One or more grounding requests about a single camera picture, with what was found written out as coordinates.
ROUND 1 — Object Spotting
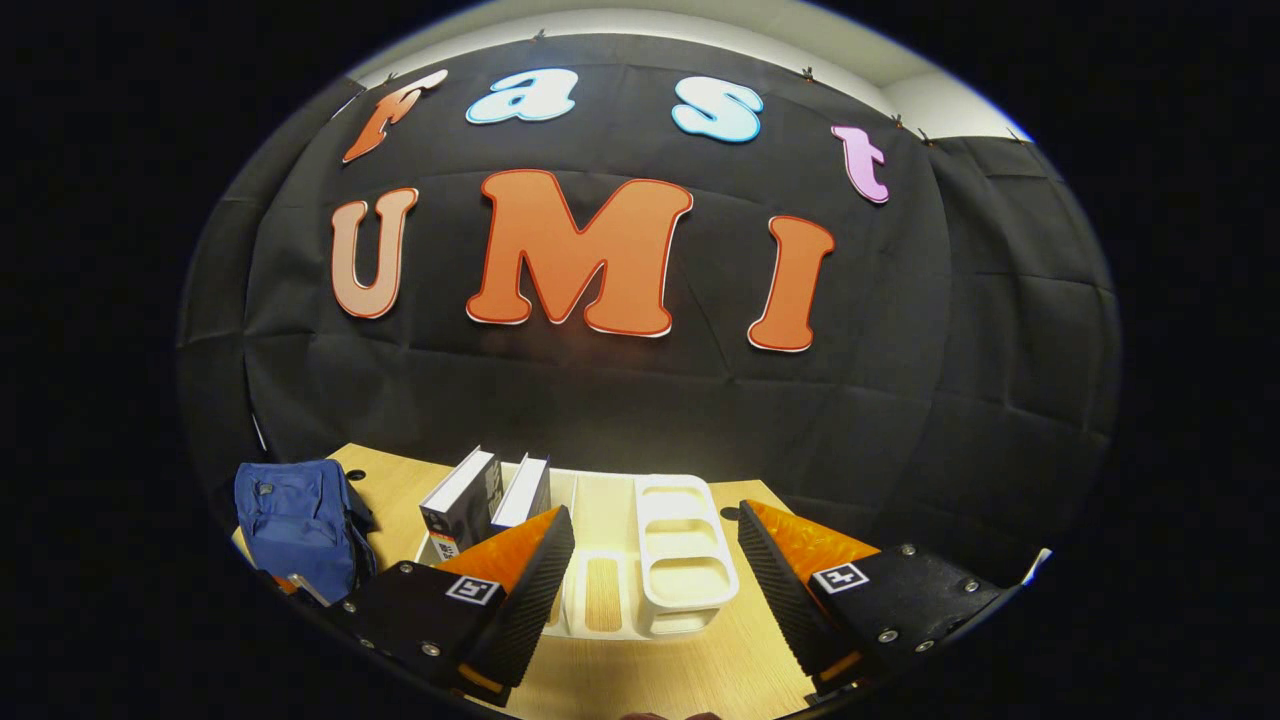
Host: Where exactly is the night picture cover book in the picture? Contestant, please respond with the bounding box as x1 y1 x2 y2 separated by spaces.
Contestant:
488 453 553 533

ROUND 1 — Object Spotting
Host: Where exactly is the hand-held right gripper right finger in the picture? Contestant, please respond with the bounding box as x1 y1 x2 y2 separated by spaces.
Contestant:
738 498 1023 699

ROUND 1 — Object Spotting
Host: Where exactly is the dark cover book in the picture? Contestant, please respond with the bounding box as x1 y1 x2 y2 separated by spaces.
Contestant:
418 446 506 563

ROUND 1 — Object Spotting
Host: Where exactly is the blue schoolbag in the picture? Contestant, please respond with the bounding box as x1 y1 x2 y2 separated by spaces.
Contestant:
233 458 379 606

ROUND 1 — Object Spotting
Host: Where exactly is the white bookshelf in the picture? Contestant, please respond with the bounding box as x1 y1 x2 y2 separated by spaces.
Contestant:
413 465 743 643

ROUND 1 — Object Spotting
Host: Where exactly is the black backdrop cloth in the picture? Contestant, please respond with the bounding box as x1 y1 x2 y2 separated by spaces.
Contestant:
178 30 1126 561

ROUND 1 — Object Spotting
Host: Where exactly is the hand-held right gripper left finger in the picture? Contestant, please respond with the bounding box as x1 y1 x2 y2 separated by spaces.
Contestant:
322 505 578 709

